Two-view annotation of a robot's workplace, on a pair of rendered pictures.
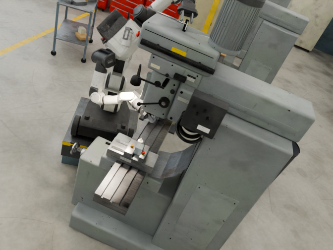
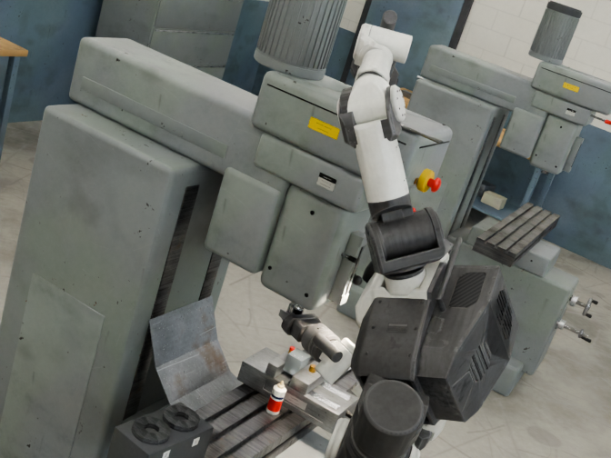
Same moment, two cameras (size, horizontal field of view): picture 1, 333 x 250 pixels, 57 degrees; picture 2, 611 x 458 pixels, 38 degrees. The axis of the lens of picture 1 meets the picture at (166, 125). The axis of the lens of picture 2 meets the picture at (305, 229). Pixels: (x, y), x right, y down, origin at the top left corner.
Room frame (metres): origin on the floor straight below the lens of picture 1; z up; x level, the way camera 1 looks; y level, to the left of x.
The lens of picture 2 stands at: (3.96, 0.88, 2.32)
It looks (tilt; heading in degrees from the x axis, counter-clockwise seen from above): 20 degrees down; 200
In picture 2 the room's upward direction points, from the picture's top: 18 degrees clockwise
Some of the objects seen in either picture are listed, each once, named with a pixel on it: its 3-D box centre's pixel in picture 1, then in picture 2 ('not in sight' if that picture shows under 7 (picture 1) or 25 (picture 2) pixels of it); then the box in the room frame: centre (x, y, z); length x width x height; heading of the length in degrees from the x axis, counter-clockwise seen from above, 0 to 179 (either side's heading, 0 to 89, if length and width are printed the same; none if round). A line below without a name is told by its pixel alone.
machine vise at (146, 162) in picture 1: (133, 153); (299, 383); (1.64, 0.15, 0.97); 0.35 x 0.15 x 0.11; 88
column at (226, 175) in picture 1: (208, 193); (102, 349); (1.73, -0.51, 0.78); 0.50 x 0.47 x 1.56; 86
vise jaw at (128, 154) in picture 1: (131, 148); (309, 377); (1.64, 0.17, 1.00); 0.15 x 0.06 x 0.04; 178
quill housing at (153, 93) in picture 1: (163, 90); (316, 242); (1.77, 0.10, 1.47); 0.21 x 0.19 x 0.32; 176
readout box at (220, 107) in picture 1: (203, 115); not in sight; (1.42, -0.17, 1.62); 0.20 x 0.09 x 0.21; 86
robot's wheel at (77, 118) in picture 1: (75, 125); not in sight; (2.21, 0.81, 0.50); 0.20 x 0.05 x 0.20; 13
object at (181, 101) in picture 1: (189, 101); (262, 214); (1.76, -0.09, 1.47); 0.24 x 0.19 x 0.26; 176
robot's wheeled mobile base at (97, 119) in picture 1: (108, 110); not in sight; (2.50, 0.61, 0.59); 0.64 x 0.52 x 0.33; 13
